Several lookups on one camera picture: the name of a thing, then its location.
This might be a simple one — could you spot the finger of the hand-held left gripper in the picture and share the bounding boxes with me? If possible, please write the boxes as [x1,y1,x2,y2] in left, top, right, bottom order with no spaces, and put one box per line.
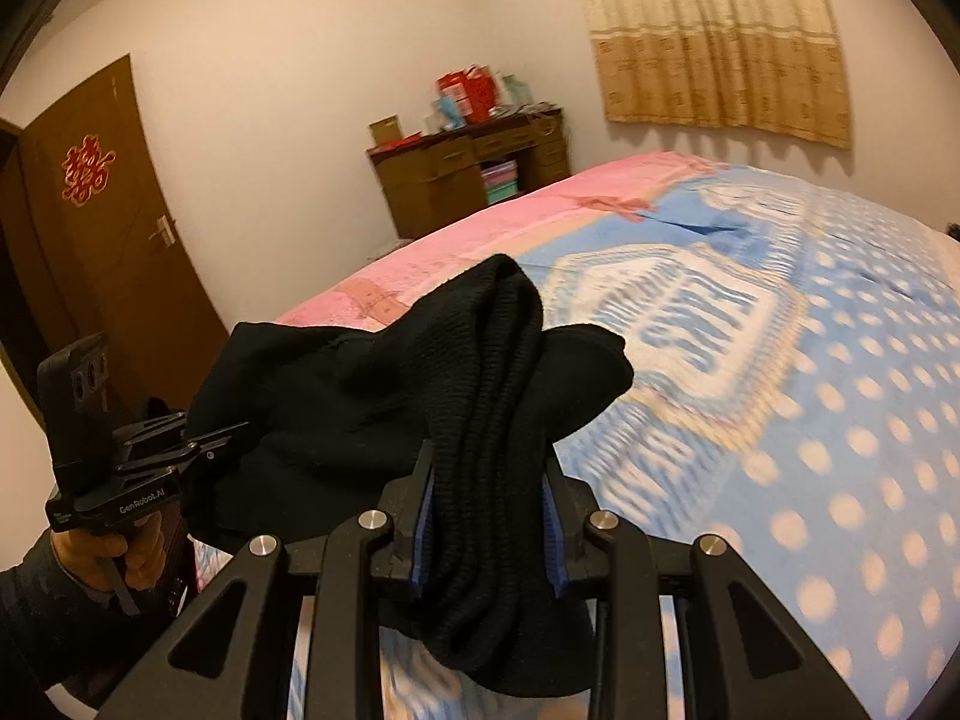
[112,409,190,445]
[116,422,252,476]

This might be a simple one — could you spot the brown wooden door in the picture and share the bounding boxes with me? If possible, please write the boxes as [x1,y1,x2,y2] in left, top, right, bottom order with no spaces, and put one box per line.
[0,52,230,428]

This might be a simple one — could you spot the stack of pastel boxes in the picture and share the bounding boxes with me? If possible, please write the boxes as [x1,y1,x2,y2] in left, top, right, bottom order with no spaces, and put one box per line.
[480,160,520,205]

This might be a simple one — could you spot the person's left hand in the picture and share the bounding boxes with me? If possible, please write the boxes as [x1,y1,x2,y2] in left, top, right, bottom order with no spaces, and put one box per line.
[49,517,167,595]

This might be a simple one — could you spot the pink and blue printed blanket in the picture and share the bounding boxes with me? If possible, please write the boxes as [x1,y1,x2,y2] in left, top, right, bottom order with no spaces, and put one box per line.
[191,151,960,720]

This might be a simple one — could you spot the beige patterned curtain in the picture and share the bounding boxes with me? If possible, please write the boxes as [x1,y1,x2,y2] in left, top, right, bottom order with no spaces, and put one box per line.
[566,0,856,149]

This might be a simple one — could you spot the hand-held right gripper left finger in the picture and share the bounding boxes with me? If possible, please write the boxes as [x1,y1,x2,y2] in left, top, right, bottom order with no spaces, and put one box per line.
[94,439,436,720]

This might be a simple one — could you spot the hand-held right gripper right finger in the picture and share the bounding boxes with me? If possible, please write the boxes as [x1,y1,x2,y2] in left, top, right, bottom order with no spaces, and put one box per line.
[541,457,875,720]

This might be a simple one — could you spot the stack of papers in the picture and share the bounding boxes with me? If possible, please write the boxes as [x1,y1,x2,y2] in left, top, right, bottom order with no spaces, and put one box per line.
[491,100,560,121]

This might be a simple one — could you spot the person's left forearm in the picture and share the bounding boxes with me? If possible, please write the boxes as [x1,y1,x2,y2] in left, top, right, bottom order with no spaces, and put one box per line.
[0,540,196,710]

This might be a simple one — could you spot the light blue box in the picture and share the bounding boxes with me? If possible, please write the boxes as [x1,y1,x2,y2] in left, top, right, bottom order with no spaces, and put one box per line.
[435,86,470,128]

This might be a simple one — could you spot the red gift bag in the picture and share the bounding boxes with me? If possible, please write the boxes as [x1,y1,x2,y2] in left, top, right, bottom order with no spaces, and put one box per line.
[437,67,500,125]

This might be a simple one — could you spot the black pants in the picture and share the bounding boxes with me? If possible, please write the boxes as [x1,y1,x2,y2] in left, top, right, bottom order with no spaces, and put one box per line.
[184,253,637,700]

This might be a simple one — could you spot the brown wooden desk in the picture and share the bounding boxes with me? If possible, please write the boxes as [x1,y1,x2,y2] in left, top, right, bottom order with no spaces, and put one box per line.
[366,106,572,241]

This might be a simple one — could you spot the red door decoration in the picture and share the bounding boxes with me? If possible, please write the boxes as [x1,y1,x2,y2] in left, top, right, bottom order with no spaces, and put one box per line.
[61,135,117,207]

